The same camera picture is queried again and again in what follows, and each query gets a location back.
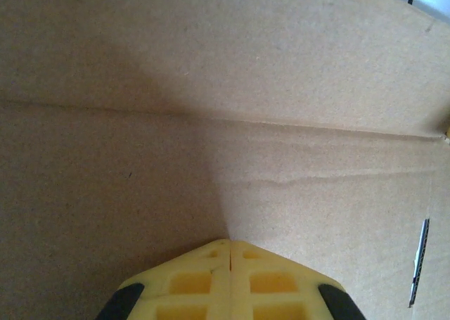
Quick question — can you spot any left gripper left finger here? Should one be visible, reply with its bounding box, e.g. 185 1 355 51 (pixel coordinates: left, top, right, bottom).
94 238 231 320

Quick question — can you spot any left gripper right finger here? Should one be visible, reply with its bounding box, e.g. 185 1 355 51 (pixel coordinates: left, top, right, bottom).
230 241 366 320

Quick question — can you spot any brown cardboard box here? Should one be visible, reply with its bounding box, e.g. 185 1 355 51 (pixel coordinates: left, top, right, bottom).
0 0 450 320

